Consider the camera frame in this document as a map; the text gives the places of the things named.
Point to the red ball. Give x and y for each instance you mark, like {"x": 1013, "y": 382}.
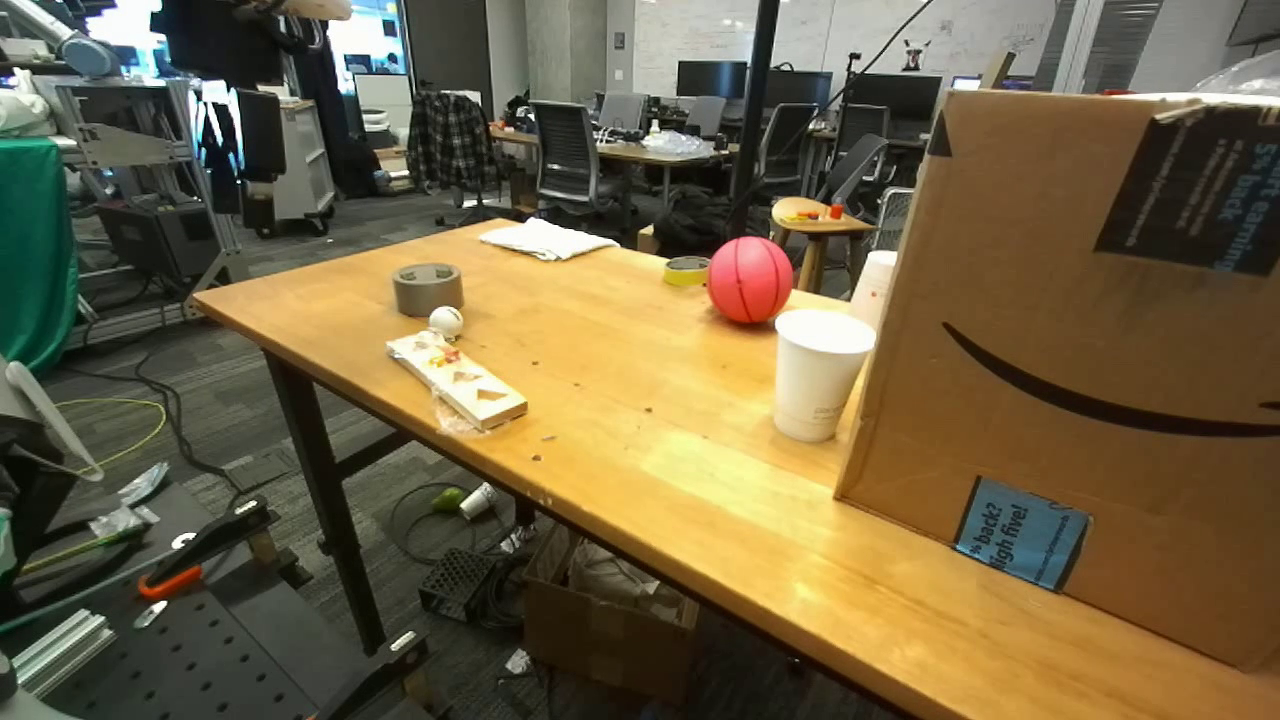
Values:
{"x": 751, "y": 282}

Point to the small white ball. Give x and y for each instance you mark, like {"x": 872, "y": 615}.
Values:
{"x": 445, "y": 320}

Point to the yellow green tape roll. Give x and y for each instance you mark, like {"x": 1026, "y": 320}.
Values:
{"x": 687, "y": 273}

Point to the white paper cup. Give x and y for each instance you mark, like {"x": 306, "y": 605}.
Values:
{"x": 819, "y": 357}

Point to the white folded cloth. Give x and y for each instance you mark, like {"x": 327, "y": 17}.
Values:
{"x": 545, "y": 241}

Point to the wooden shape puzzle board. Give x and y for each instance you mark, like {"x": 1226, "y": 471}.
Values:
{"x": 464, "y": 385}

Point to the small round wooden table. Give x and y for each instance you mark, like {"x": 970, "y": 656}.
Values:
{"x": 819, "y": 225}

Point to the black office chair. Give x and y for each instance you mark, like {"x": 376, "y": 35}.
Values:
{"x": 565, "y": 153}

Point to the cardboard box under table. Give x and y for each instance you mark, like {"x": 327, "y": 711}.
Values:
{"x": 599, "y": 616}

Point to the black vertical pole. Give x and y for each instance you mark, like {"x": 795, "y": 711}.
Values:
{"x": 753, "y": 111}

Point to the large cardboard box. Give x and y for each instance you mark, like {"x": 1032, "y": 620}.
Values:
{"x": 1077, "y": 373}

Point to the green cloth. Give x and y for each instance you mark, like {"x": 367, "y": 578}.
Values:
{"x": 36, "y": 252}

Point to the grey duct tape roll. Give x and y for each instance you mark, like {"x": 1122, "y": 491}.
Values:
{"x": 426, "y": 285}

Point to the orange handled tool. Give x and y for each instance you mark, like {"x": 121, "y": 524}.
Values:
{"x": 175, "y": 584}

